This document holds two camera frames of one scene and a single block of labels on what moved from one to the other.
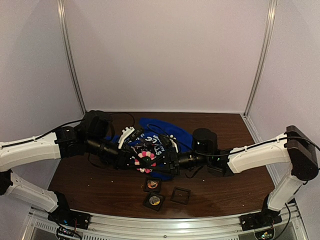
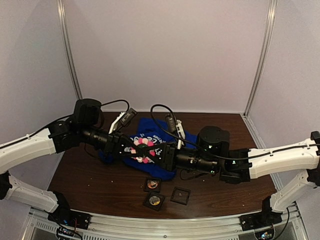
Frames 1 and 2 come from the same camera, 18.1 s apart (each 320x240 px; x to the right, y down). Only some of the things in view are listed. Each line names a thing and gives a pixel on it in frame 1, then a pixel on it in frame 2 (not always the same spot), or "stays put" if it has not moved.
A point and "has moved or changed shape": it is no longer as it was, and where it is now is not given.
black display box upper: (157, 189) stays put
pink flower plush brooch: (147, 156) has moved or changed shape
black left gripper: (124, 157) -> (113, 144)
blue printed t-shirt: (150, 137) stays put
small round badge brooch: (154, 200) stays put
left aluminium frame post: (61, 7) stays put
